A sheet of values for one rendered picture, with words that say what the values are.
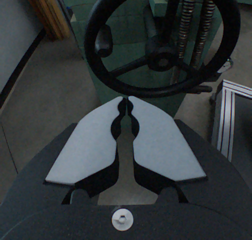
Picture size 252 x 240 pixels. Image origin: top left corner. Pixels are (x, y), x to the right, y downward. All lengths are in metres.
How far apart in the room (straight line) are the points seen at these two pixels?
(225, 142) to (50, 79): 1.53
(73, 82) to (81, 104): 0.27
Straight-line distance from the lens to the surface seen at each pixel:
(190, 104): 1.25
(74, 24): 0.47
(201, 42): 0.39
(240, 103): 1.17
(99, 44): 0.20
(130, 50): 0.51
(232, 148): 0.99
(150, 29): 0.34
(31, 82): 1.69
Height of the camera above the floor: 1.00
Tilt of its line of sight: 63 degrees down
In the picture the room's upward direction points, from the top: 7 degrees counter-clockwise
